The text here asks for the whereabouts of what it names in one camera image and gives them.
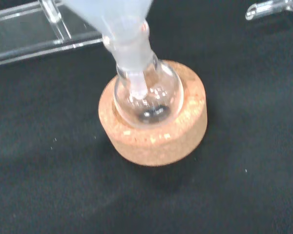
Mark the round-bottom glass flask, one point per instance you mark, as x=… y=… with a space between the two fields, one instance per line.
x=158 y=102

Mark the black cloth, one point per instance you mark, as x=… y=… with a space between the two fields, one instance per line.
x=63 y=170

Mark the glass weighing funnel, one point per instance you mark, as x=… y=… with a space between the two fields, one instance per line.
x=266 y=8

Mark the clear funnel stand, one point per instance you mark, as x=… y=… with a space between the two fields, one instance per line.
x=19 y=39

